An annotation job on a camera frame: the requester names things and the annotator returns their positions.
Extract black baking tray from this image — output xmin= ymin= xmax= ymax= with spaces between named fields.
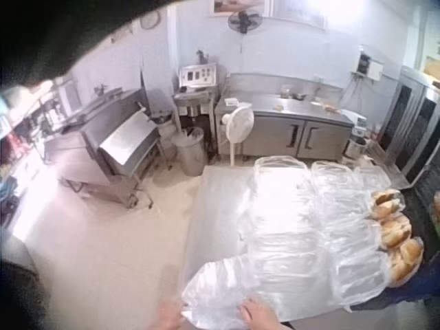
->
xmin=398 ymin=188 xmax=440 ymax=272

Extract white stand mixer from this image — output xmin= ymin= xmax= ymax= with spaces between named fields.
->
xmin=343 ymin=115 xmax=371 ymax=160

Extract white pedestal fan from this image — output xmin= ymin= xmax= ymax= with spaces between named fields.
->
xmin=221 ymin=104 xmax=256 ymax=166

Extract person's right hand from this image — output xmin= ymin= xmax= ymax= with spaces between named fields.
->
xmin=239 ymin=297 xmax=280 ymax=330

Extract clear plastic bread bag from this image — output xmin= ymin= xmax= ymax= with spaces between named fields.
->
xmin=179 ymin=254 xmax=276 ymax=330

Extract round wall clock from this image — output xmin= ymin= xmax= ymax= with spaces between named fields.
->
xmin=141 ymin=9 xmax=162 ymax=31

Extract bagged bread rolls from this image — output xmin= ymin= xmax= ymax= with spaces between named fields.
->
xmin=377 ymin=214 xmax=413 ymax=252
xmin=369 ymin=188 xmax=406 ymax=221
xmin=386 ymin=236 xmax=426 ymax=289

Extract black wall fan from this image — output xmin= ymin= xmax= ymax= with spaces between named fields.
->
xmin=227 ymin=9 xmax=265 ymax=35

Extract person's left hand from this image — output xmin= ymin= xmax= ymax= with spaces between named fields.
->
xmin=155 ymin=301 xmax=187 ymax=330

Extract rows of clear plastic bags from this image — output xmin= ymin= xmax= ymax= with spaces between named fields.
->
xmin=236 ymin=154 xmax=396 ymax=309

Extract grey trash bin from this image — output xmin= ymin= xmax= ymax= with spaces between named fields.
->
xmin=170 ymin=126 xmax=208 ymax=177

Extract stainless steel oven cabinet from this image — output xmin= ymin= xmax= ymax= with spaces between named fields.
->
xmin=376 ymin=65 xmax=440 ymax=188

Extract white wall electric box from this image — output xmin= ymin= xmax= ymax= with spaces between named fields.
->
xmin=350 ymin=46 xmax=385 ymax=83

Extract white control panel machine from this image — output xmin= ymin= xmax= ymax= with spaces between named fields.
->
xmin=178 ymin=63 xmax=219 ymax=89

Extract stainless steel dough machine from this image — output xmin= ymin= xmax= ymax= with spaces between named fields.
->
xmin=43 ymin=87 xmax=175 ymax=210

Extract framed wall picture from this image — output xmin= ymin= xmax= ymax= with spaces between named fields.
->
xmin=212 ymin=0 xmax=241 ymax=17

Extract stainless steel counter fridge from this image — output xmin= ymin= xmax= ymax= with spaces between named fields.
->
xmin=214 ymin=72 xmax=355 ymax=162

